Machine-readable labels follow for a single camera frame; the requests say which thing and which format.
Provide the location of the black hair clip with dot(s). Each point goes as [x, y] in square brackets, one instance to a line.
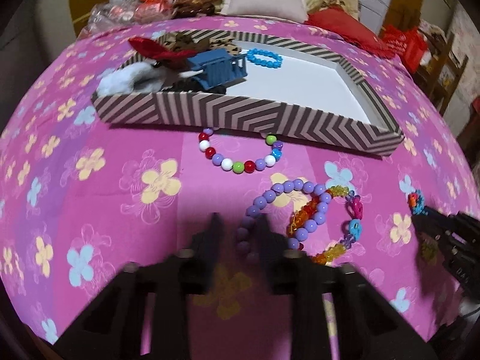
[213, 90]

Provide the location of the striped cardboard box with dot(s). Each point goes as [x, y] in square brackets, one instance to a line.
[225, 112]

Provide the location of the red paper bag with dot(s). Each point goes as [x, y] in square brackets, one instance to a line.
[408, 47]

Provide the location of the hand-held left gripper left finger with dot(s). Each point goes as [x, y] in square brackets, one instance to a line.
[208, 255]

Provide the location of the leopard print scrunchie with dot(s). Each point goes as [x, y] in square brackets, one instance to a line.
[180, 41]

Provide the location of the teal orange beaded ornament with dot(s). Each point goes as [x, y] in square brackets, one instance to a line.
[416, 200]

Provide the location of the red hair bow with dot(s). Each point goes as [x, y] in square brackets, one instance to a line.
[150, 47]

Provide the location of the pink floral bed sheet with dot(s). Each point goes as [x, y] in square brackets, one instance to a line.
[112, 195]

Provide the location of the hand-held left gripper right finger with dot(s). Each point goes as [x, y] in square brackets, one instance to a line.
[268, 255]

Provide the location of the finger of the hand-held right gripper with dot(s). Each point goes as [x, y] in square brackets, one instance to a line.
[433, 223]

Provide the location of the wooden chair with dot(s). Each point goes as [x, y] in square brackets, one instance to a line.
[455, 71]

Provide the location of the pink floral curtain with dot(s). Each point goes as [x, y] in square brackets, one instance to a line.
[465, 37]

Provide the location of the red frilled pillow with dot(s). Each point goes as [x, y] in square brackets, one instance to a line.
[337, 22]

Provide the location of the pile of plastic-wrapped packets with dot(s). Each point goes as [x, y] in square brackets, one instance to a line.
[112, 13]

